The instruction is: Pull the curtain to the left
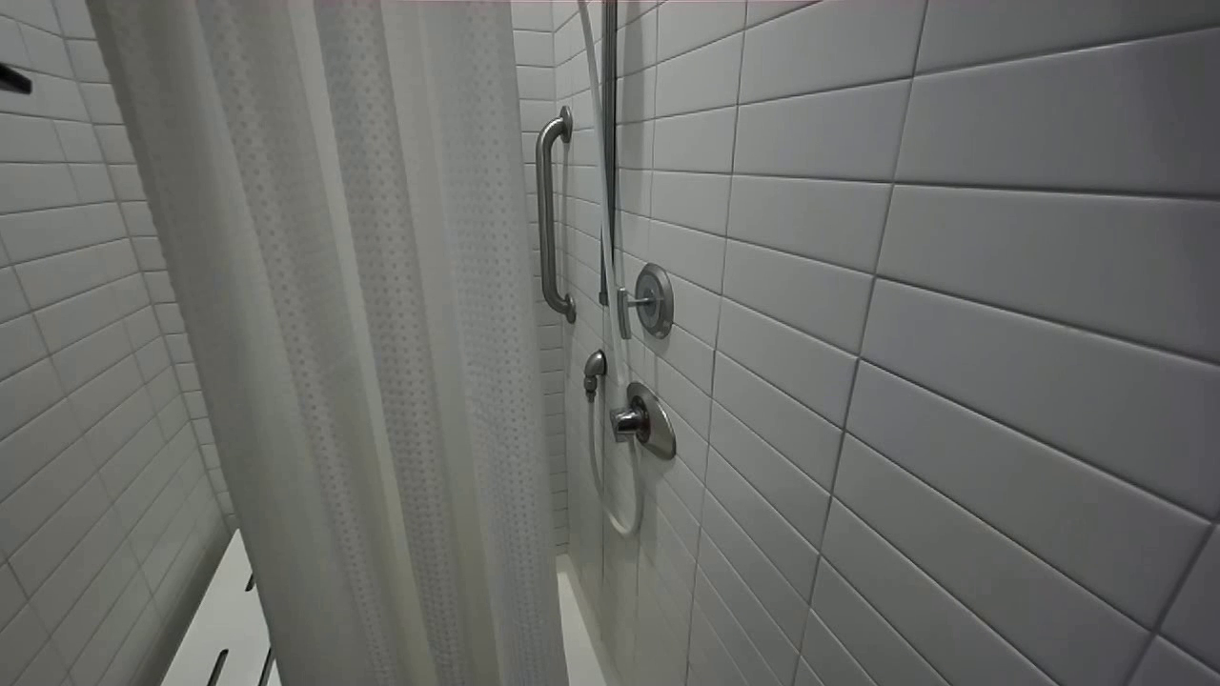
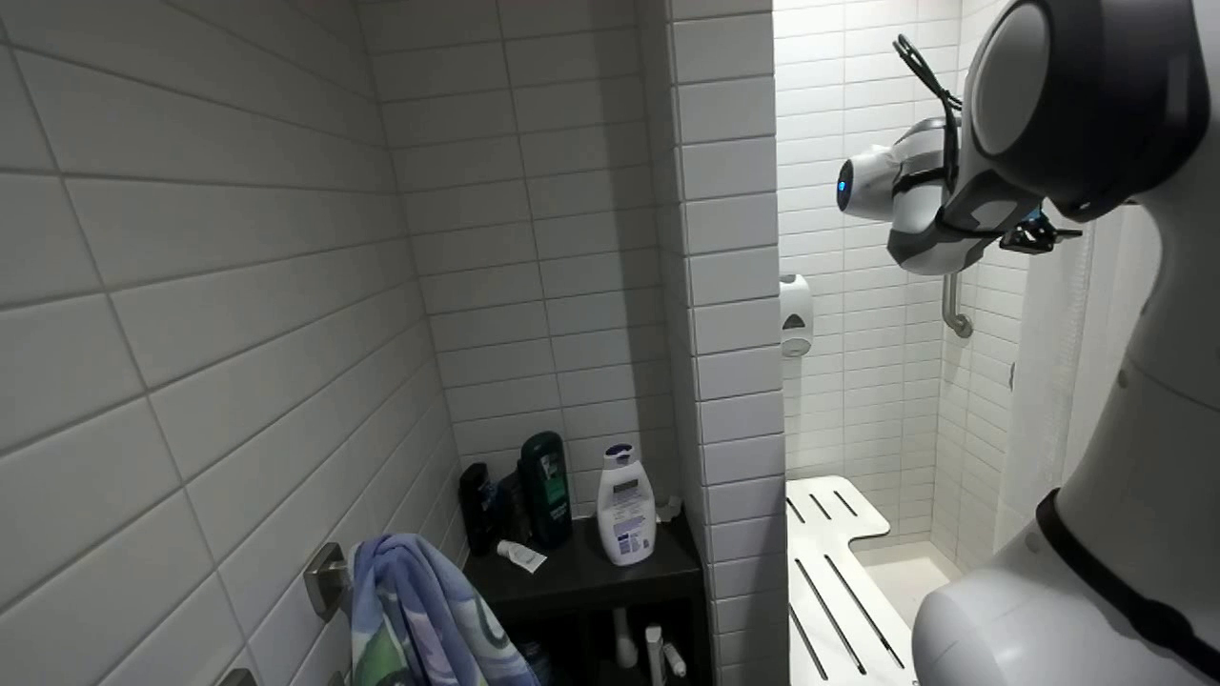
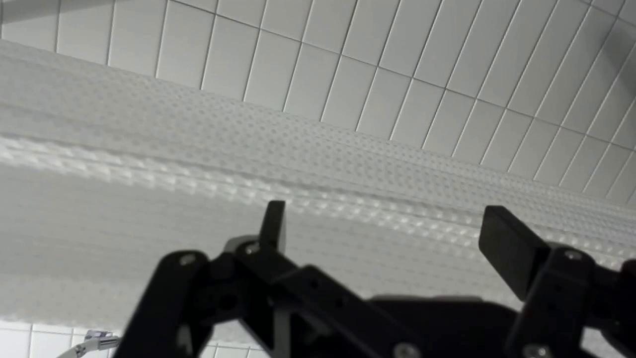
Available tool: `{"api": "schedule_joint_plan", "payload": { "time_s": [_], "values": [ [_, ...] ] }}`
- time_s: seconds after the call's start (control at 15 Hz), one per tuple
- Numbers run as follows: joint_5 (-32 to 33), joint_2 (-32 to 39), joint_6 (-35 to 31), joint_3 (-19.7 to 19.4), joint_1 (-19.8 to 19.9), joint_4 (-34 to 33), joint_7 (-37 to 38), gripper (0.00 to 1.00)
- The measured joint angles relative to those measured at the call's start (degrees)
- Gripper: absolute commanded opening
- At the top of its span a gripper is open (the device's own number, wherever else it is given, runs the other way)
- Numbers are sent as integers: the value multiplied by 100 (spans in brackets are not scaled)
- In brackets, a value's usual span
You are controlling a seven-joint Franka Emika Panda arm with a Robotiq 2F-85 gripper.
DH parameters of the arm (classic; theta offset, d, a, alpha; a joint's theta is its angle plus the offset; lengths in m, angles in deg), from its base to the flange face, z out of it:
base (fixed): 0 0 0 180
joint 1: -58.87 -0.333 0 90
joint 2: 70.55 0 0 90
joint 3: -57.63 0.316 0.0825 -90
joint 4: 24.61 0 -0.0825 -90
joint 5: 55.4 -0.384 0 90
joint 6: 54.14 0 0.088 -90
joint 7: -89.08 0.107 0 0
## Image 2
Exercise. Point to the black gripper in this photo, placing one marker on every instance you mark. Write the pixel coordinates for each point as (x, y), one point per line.
(1034, 236)

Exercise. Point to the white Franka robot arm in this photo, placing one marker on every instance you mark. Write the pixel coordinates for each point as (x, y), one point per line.
(1119, 384)

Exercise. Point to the steel grab bar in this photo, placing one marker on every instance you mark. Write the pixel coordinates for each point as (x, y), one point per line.
(949, 306)

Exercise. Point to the white slatted shower bench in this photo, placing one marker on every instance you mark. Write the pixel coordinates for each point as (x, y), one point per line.
(824, 508)

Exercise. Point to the white lotion pump bottle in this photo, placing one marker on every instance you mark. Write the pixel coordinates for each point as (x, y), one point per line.
(625, 508)

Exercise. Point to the dark green shampoo bottle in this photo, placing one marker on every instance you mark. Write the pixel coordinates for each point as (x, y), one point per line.
(545, 490)

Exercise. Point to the white spray bottle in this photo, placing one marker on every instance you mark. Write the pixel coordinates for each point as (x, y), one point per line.
(658, 650)

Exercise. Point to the dark shelf unit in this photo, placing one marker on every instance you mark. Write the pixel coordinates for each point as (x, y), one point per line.
(584, 586)

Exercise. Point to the slim white bottle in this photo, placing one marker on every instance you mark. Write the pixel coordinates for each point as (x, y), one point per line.
(621, 636)

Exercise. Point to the small white tube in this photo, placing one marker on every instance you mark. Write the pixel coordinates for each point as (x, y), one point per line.
(521, 553)

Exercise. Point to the black bottle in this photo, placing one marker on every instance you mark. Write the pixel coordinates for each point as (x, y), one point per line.
(479, 501)

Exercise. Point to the blue patterned towel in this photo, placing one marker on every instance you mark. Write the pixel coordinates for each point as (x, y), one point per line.
(404, 612)

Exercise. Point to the white wall soap dispenser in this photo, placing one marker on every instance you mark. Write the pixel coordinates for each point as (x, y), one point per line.
(793, 311)

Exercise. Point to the metal wall hook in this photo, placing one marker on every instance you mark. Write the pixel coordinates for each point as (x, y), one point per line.
(325, 576)

